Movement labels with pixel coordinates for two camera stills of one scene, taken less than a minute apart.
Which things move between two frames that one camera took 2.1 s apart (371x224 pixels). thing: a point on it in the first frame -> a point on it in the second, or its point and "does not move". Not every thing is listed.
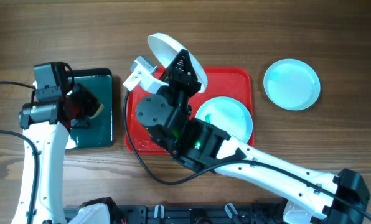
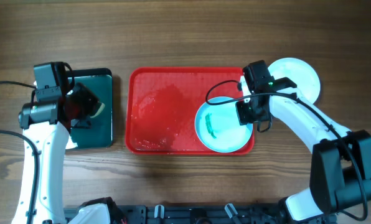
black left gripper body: [84, 102] does not move
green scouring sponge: [99, 110] does not move
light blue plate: [228, 114] does not move
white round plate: [165, 48] -> [300, 73]
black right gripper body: [175, 87] -> [248, 113]
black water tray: [97, 132] does not move
